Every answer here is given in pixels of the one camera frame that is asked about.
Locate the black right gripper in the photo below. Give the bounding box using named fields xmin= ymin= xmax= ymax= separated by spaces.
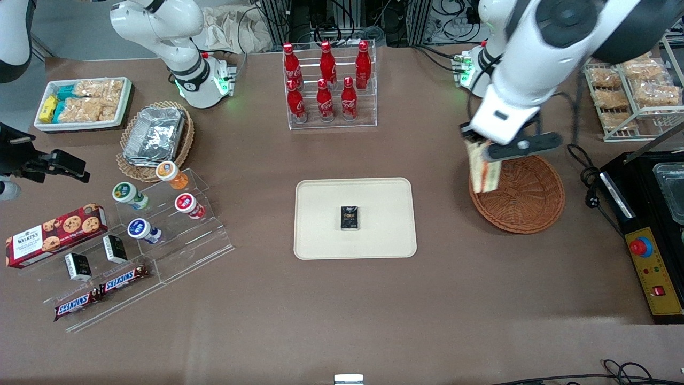
xmin=0 ymin=122 xmax=91 ymax=184

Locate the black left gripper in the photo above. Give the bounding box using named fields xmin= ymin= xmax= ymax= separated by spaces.
xmin=460 ymin=123 xmax=563 ymax=163

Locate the triangular sandwich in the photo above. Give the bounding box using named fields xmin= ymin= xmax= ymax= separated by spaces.
xmin=464 ymin=138 xmax=503 ymax=195

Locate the white rectangular snack tray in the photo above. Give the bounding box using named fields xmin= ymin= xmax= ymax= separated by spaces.
xmin=34 ymin=77 xmax=133 ymax=132

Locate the brown round wicker basket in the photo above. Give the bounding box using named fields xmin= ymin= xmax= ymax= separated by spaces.
xmin=469 ymin=154 xmax=566 ymax=235

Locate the tan wicker basket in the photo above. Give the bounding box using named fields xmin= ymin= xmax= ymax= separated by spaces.
xmin=116 ymin=100 xmax=195 ymax=183

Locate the cream plastic tray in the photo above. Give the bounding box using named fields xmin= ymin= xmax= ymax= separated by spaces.
xmin=293 ymin=178 xmax=418 ymax=260

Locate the green lid yogurt cup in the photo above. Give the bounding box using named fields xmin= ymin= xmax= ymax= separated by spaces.
xmin=112 ymin=181 xmax=151 ymax=211

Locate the clear rice cracker pack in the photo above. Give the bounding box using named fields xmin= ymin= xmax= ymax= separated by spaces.
xmin=60 ymin=97 xmax=119 ymax=123
xmin=74 ymin=79 xmax=125 ymax=98

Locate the yellow snack pack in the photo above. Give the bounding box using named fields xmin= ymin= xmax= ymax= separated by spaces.
xmin=39 ymin=95 xmax=59 ymax=124

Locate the red Walkers cookie box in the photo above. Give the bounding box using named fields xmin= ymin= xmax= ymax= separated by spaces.
xmin=5 ymin=203 xmax=109 ymax=270

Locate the stack of foil containers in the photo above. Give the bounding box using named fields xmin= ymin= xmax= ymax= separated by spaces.
xmin=123 ymin=106 xmax=187 ymax=166

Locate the blue lid yogurt cup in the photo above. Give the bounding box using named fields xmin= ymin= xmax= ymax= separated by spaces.
xmin=127 ymin=218 xmax=162 ymax=245

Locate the small black and white box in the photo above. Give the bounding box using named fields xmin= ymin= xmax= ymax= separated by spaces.
xmin=102 ymin=234 xmax=129 ymax=265
xmin=64 ymin=252 xmax=93 ymax=282

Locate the orange lid yogurt cup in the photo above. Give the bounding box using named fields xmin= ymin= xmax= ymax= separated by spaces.
xmin=156 ymin=160 xmax=190 ymax=191

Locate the clear acrylic bottle rack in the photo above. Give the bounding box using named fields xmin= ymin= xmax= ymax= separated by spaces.
xmin=282 ymin=38 xmax=378 ymax=130

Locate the red lid yogurt cup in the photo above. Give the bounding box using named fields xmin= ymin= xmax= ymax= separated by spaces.
xmin=174 ymin=192 xmax=206 ymax=220

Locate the Snickers chocolate bar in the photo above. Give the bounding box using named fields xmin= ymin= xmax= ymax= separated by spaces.
xmin=98 ymin=263 xmax=152 ymax=296
xmin=53 ymin=288 xmax=104 ymax=323

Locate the red cola bottle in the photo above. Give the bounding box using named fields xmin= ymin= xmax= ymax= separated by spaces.
xmin=320 ymin=41 xmax=338 ymax=86
xmin=355 ymin=40 xmax=372 ymax=90
xmin=282 ymin=43 xmax=303 ymax=89
xmin=287 ymin=79 xmax=308 ymax=124
xmin=341 ymin=76 xmax=359 ymax=121
xmin=316 ymin=79 xmax=335 ymax=123

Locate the clear acrylic stepped stand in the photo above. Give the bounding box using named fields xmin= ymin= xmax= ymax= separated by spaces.
xmin=19 ymin=168 xmax=235 ymax=334

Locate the wrapped bread pack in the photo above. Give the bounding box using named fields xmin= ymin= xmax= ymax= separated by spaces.
xmin=601 ymin=110 xmax=640 ymax=133
xmin=587 ymin=66 xmax=624 ymax=89
xmin=622 ymin=58 xmax=666 ymax=81
xmin=593 ymin=88 xmax=632 ymax=110
xmin=633 ymin=80 xmax=682 ymax=106

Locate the grey metal bar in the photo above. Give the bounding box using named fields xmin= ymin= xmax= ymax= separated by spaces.
xmin=623 ymin=123 xmax=684 ymax=165

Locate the black appliance housing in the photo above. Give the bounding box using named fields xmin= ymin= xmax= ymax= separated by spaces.
xmin=598 ymin=151 xmax=684 ymax=325

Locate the clear plastic container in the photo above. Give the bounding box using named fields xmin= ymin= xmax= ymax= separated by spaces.
xmin=652 ymin=163 xmax=684 ymax=226

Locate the beige cloth bag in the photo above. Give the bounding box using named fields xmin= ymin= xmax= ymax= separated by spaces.
xmin=203 ymin=5 xmax=271 ymax=55

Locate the yellow control panel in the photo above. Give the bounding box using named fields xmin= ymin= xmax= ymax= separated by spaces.
xmin=625 ymin=227 xmax=684 ymax=317

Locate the black arm base cable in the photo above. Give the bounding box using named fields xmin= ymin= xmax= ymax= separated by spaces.
xmin=410 ymin=45 xmax=467 ymax=74

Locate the black power cable with plug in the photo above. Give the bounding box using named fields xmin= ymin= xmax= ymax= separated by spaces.
xmin=566 ymin=143 xmax=626 ymax=237

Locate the wire basket of bread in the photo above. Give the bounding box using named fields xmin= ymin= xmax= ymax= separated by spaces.
xmin=581 ymin=36 xmax=684 ymax=143

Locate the black aluminium frame rack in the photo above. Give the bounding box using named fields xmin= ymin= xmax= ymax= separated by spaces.
xmin=259 ymin=0 xmax=431 ymax=49

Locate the thin black floor cable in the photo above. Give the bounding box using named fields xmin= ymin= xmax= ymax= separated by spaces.
xmin=491 ymin=359 xmax=684 ymax=385

